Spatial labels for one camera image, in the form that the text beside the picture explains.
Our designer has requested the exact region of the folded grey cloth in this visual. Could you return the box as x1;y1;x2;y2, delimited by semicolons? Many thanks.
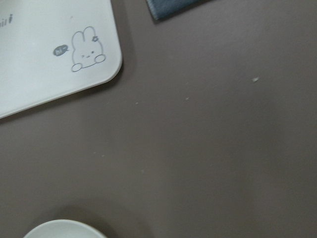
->
146;0;207;20

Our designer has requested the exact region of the cream rabbit tray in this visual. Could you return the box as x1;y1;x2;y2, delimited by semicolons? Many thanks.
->
0;0;122;118

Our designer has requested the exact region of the cream round plate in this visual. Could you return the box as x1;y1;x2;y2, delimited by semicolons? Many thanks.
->
24;219;106;238

